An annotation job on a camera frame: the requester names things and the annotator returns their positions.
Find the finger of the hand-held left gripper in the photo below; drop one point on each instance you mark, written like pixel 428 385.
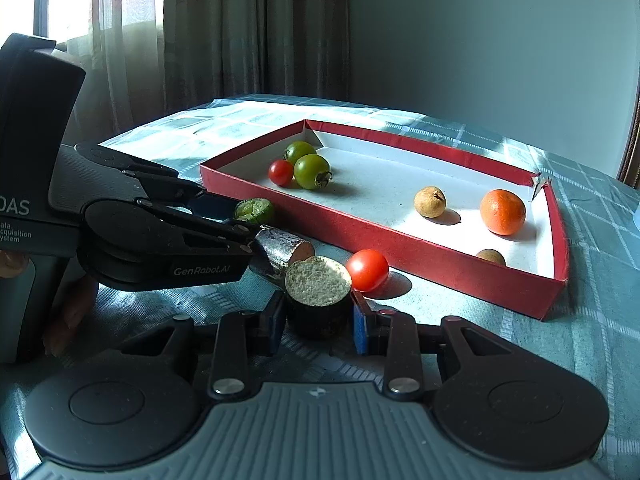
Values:
pixel 212 206
pixel 215 255

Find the green tomato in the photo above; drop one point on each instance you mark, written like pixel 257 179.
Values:
pixel 299 151
pixel 311 170

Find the red cherry tomato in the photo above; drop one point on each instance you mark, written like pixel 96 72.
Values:
pixel 281 172
pixel 367 270

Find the green cut sugarcane piece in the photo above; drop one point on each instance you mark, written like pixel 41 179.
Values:
pixel 252 210

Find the patterned beige curtain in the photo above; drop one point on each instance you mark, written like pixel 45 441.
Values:
pixel 225 35

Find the red shallow cardboard box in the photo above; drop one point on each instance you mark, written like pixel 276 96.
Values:
pixel 380 190

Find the person's left hand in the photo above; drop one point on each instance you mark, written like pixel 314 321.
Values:
pixel 67 315

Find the brown longan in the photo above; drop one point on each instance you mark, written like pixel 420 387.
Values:
pixel 491 257
pixel 429 202

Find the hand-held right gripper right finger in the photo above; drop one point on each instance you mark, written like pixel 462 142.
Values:
pixel 360 330

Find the dark sugarcane piece pale end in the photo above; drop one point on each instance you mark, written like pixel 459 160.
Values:
pixel 317 310

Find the brown ornate wall moulding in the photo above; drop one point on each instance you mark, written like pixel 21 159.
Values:
pixel 631 155

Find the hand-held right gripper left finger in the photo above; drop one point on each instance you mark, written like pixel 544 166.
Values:
pixel 274 325

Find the silvery sugarcane piece orange end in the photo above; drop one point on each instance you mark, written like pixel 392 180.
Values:
pixel 280 252

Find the dark window frame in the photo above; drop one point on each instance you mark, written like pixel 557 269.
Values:
pixel 42 0

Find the orange tangerine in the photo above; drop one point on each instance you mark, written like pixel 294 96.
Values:
pixel 502 212

